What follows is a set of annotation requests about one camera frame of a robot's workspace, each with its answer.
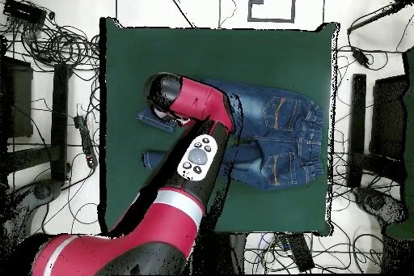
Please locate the blue denim jeans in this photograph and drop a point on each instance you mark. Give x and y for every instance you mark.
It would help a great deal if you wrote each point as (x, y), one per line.
(281, 133)

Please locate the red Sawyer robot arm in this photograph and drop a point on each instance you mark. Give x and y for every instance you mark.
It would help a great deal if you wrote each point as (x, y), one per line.
(194, 101)

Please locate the dark flat panel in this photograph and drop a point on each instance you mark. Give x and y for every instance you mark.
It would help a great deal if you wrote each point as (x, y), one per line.
(388, 117)
(21, 104)

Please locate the dark green table cloth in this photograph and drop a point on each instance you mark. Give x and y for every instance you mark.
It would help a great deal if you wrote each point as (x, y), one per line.
(258, 49)

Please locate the black power strip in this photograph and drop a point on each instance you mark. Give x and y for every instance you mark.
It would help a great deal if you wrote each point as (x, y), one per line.
(85, 140)

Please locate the black oblong device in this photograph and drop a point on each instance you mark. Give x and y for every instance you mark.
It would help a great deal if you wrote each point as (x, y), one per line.
(300, 251)

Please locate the black stand beam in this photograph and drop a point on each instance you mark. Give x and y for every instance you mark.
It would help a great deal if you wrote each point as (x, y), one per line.
(357, 127)
(59, 120)

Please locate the grey round stand foot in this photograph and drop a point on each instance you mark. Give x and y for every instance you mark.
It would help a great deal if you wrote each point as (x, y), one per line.
(375, 203)
(45, 190)

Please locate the black power adapter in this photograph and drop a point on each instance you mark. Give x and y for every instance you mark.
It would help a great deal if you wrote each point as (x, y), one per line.
(360, 56)

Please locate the black tube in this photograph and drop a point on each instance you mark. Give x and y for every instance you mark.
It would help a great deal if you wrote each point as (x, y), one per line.
(375, 17)

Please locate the black box device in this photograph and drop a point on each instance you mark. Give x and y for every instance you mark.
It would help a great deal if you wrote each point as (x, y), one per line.
(24, 12)

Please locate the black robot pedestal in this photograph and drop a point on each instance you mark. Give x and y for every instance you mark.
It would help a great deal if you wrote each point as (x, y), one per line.
(223, 253)

